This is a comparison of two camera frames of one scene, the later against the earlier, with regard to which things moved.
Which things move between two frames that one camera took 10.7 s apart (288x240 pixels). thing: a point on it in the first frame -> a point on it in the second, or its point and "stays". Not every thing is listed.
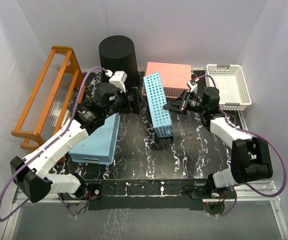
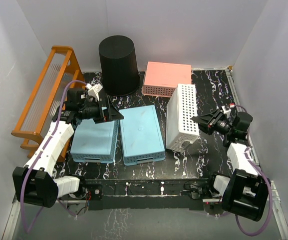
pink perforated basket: (174, 77) stays
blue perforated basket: (98, 147) stays
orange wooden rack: (59, 92) stays
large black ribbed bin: (117, 53) stays
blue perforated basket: (156, 98) -> (141, 136)
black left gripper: (136, 104) -> (110, 114)
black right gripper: (177, 105) -> (207, 120)
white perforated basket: (231, 83) -> (181, 107)
